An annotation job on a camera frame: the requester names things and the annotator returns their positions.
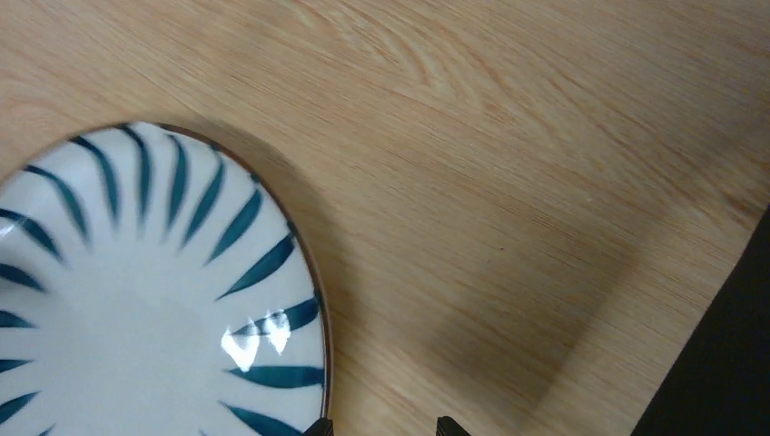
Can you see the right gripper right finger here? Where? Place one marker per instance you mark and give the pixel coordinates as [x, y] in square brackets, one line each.
[447, 426]

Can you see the blue striped white plate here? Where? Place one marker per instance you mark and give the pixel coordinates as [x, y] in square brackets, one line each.
[152, 284]

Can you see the black wire dish rack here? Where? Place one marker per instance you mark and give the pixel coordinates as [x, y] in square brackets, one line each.
[719, 383]

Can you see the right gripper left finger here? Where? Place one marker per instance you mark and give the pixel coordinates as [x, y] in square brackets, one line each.
[322, 427]

